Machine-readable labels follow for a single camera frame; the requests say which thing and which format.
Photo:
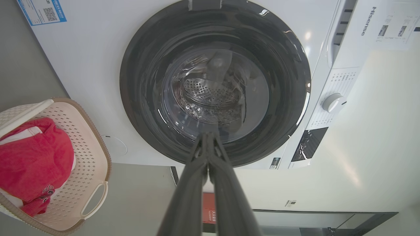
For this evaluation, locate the white front-load washing machine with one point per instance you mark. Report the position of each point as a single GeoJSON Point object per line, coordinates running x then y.
{"type": "Point", "coordinates": [98, 82]}

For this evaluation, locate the red garment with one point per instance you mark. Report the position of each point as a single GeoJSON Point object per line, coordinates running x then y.
{"type": "Point", "coordinates": [32, 160]}

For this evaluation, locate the round black washing machine door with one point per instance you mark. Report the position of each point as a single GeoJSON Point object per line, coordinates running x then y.
{"type": "Point", "coordinates": [215, 82]}

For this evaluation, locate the dark framed cabinet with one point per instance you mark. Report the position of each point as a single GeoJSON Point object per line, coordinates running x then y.
{"type": "Point", "coordinates": [328, 223]}

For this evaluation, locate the red box with print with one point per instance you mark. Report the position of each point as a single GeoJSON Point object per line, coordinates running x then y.
{"type": "Point", "coordinates": [208, 207]}

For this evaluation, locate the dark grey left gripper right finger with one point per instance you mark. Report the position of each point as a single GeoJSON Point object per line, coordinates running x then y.
{"type": "Point", "coordinates": [229, 200]}

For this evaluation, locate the beige perforated laundry basket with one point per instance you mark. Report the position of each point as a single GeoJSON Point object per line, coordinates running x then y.
{"type": "Point", "coordinates": [85, 157]}

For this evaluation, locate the white washing machine control knob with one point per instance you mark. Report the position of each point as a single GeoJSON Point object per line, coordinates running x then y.
{"type": "Point", "coordinates": [333, 102]}

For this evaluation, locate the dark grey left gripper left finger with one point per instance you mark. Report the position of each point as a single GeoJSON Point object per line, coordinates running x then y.
{"type": "Point", "coordinates": [187, 200]}

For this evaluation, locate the white detergent drawer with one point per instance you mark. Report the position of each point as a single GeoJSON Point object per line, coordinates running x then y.
{"type": "Point", "coordinates": [341, 29]}

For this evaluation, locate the blue energy label sticker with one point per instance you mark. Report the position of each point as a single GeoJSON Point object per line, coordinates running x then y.
{"type": "Point", "coordinates": [42, 11]}

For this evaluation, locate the white instruction sheet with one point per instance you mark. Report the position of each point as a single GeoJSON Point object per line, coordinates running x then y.
{"type": "Point", "coordinates": [397, 28]}

